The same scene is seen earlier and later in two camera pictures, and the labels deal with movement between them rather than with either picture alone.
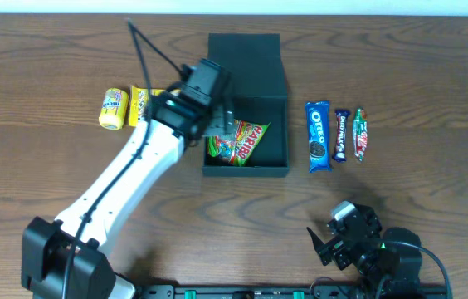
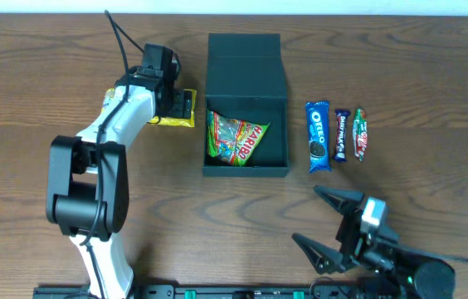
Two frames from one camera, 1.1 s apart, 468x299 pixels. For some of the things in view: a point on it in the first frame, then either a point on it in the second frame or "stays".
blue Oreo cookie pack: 319,115 stays
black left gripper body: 221,123 to 179,104
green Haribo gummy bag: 236,149 stays
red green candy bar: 360,133 stays
